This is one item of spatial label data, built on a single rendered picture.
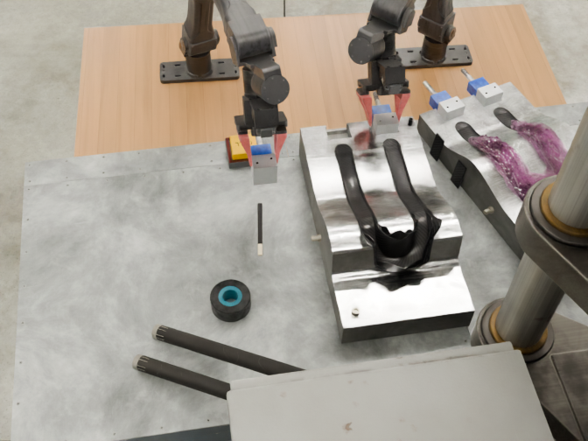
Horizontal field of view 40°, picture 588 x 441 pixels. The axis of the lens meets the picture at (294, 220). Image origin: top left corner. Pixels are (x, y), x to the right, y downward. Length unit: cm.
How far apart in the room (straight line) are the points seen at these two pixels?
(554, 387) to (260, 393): 41
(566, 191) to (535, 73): 135
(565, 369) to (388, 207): 68
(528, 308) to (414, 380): 22
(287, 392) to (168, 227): 100
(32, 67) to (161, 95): 144
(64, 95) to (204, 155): 146
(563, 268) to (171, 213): 109
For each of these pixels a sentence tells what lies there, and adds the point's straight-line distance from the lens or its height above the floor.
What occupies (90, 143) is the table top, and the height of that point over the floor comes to 80.
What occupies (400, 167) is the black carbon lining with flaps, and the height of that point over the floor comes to 88.
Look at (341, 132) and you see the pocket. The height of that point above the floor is 87.
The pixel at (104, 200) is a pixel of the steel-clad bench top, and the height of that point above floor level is 80.
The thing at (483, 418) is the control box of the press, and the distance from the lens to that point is 81.
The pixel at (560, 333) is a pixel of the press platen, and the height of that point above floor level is 129.
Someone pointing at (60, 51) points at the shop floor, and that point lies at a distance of 346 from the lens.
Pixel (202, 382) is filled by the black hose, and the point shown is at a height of 85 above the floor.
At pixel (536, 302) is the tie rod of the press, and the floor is 140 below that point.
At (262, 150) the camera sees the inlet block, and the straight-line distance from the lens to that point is 167.
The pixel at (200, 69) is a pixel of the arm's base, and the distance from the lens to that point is 203.
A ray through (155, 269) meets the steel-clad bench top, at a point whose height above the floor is 80.
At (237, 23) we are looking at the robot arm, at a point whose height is 121.
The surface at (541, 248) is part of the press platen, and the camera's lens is 86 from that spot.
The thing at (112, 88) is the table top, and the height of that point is 80.
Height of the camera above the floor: 219
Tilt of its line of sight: 53 degrees down
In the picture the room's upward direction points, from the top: 2 degrees clockwise
